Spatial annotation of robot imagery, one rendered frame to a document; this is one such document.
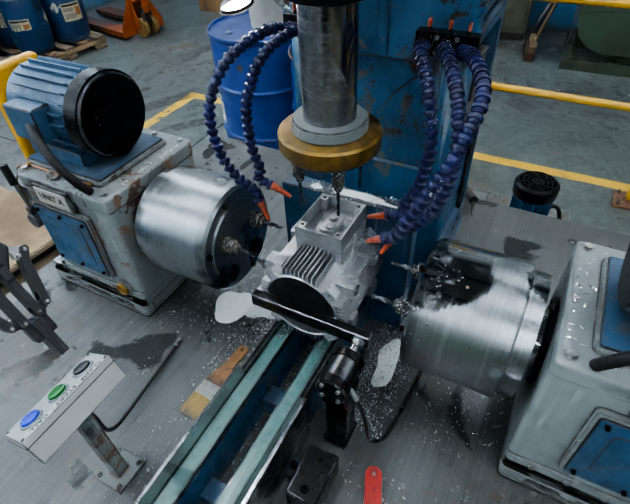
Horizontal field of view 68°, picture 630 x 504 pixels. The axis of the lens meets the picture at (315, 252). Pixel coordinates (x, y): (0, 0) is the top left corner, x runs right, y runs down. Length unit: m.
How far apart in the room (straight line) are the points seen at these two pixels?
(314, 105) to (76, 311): 0.88
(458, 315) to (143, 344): 0.76
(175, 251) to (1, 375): 0.53
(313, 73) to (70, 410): 0.63
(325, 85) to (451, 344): 0.45
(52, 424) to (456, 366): 0.63
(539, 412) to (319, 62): 0.63
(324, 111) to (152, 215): 0.46
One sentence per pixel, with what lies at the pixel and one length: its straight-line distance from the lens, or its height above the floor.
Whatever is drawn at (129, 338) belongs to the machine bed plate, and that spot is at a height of 0.80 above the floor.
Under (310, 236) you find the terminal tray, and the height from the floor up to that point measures 1.13.
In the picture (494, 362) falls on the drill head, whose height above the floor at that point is 1.08.
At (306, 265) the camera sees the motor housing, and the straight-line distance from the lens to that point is 0.89.
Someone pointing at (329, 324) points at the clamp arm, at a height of 1.03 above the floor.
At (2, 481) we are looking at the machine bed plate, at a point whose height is 0.80.
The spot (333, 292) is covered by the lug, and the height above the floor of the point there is 1.08.
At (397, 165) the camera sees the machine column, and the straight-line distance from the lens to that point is 1.03.
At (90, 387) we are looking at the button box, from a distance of 0.86.
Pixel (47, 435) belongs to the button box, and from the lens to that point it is 0.85.
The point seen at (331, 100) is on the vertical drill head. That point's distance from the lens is 0.76.
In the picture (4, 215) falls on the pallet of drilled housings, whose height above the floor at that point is 0.15.
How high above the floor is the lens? 1.72
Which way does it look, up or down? 43 degrees down
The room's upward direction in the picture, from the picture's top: 3 degrees counter-clockwise
